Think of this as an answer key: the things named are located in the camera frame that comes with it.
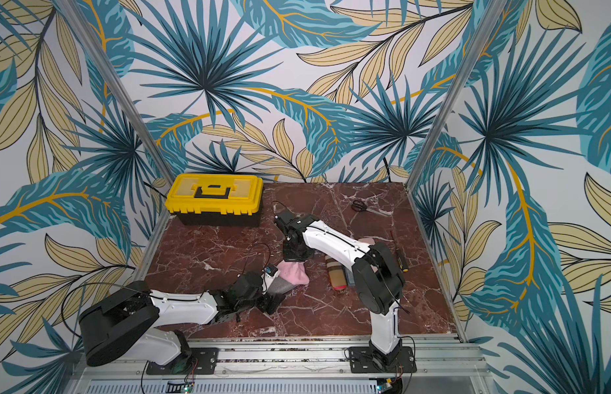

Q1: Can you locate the pink microfibre cloth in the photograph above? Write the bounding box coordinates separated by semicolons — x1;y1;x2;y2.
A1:
277;261;310;287

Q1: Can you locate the tan round object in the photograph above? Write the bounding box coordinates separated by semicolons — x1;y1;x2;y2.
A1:
325;255;347;291

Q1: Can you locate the grey fabric eyeglass case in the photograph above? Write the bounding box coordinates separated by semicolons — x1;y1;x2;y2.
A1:
268;277;295;295

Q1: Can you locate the grey rectangular block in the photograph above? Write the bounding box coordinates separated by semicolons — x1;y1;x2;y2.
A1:
344;269;356;287

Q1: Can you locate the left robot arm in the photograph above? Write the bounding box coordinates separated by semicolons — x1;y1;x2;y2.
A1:
78;269;286;374

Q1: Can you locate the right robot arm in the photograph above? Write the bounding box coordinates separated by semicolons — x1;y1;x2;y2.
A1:
274;211;405;355

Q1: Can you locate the yellow black toolbox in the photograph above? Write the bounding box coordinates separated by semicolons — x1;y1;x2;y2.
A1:
165;173;264;228

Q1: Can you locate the black yellow screwdriver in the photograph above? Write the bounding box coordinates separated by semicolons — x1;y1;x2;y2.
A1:
396;248;409;273

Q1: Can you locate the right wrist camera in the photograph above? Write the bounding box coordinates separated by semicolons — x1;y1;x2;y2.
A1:
274;209;319;236

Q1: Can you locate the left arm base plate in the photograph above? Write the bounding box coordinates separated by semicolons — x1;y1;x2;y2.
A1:
146;347;219;376

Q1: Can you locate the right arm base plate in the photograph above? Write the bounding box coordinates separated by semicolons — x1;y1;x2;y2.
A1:
346;346;417;374

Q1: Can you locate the aluminium front rail frame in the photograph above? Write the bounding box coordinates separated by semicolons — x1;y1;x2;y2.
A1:
65;334;498;393

